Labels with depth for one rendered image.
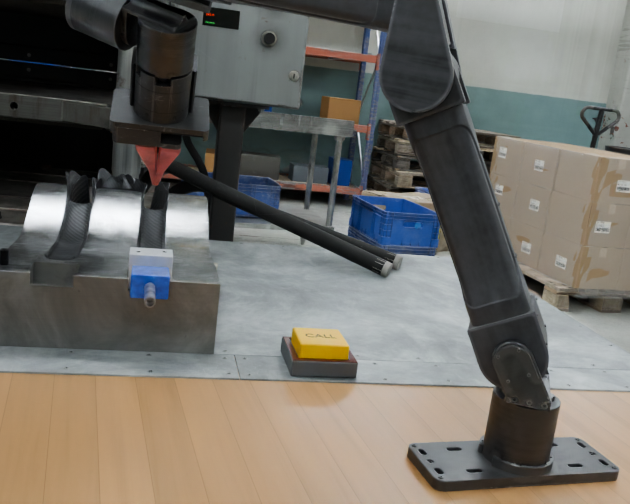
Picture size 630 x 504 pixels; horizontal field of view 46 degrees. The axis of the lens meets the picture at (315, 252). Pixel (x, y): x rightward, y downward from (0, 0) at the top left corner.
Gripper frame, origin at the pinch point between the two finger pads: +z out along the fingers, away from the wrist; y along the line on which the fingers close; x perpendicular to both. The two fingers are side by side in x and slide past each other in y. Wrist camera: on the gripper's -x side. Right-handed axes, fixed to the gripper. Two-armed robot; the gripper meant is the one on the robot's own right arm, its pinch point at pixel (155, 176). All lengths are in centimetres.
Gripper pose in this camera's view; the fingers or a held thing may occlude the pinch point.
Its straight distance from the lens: 87.0
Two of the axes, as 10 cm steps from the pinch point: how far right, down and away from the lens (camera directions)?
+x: 1.1, 6.9, -7.1
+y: -9.7, -0.7, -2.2
